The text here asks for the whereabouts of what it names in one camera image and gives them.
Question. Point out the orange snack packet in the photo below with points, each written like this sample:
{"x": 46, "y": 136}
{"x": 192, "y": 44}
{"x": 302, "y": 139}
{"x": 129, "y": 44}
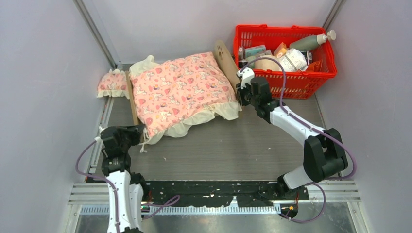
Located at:
{"x": 314, "y": 66}

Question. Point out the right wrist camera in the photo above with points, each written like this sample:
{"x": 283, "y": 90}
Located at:
{"x": 245, "y": 75}

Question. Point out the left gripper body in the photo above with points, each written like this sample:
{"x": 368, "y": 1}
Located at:
{"x": 128, "y": 139}

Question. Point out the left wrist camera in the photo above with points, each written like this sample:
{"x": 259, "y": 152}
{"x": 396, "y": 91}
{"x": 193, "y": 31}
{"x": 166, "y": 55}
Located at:
{"x": 98, "y": 138}

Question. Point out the green pump bottle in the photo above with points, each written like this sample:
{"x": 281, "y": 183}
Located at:
{"x": 312, "y": 42}

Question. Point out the red plastic basket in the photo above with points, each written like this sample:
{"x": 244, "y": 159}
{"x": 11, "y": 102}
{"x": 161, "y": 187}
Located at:
{"x": 301, "y": 84}

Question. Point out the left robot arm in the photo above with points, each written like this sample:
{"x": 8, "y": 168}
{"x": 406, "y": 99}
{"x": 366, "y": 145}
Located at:
{"x": 126, "y": 189}

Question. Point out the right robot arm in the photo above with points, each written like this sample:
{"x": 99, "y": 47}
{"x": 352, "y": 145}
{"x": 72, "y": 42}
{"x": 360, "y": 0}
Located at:
{"x": 323, "y": 154}

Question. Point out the orange small box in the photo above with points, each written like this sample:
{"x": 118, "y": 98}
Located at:
{"x": 280, "y": 50}

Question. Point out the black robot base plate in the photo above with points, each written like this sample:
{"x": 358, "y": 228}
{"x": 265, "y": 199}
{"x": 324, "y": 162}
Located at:
{"x": 219, "y": 193}

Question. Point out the beige tape roll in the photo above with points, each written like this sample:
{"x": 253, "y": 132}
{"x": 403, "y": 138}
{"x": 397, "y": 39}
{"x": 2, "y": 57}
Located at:
{"x": 266, "y": 64}

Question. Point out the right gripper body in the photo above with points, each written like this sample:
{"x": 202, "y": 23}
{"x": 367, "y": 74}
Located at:
{"x": 246, "y": 96}

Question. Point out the small pink ruffled pillow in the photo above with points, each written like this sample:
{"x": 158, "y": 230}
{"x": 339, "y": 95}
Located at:
{"x": 113, "y": 84}

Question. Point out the wooden pet bed frame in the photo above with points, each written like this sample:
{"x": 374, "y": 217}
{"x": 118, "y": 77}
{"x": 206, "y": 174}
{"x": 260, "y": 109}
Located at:
{"x": 224, "y": 60}

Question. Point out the pink unicorn mattress cushion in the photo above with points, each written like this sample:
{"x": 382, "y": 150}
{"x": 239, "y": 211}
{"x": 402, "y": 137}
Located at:
{"x": 172, "y": 97}

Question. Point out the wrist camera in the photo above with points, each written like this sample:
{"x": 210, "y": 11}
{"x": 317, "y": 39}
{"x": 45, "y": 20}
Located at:
{"x": 98, "y": 138}
{"x": 245, "y": 75}

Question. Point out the white round pouch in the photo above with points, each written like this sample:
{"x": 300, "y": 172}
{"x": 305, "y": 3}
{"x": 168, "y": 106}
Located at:
{"x": 293, "y": 61}

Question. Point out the teal box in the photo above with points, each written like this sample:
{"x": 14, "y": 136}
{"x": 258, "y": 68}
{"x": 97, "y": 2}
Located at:
{"x": 252, "y": 51}

